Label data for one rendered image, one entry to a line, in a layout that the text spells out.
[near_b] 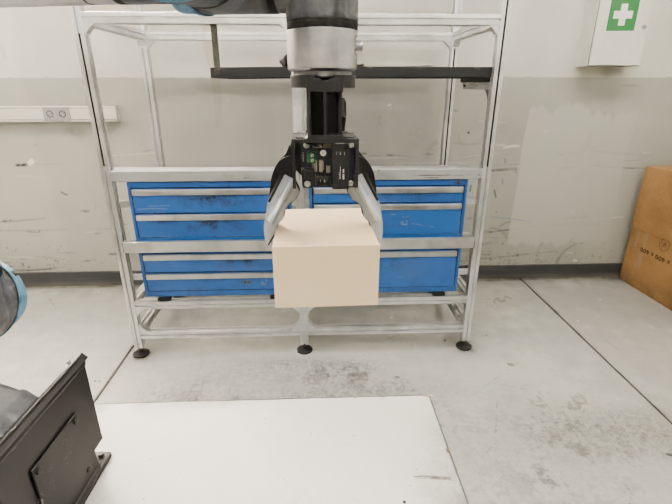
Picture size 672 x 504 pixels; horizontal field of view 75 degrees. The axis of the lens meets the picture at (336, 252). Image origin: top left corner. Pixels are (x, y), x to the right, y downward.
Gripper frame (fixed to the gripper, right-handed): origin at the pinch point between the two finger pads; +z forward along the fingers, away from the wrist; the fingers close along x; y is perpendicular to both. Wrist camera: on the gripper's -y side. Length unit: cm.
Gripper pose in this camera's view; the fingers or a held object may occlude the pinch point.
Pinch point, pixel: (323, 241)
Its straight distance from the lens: 56.7
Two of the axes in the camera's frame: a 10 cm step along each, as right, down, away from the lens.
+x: 10.0, -0.2, 0.6
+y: 0.7, 3.6, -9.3
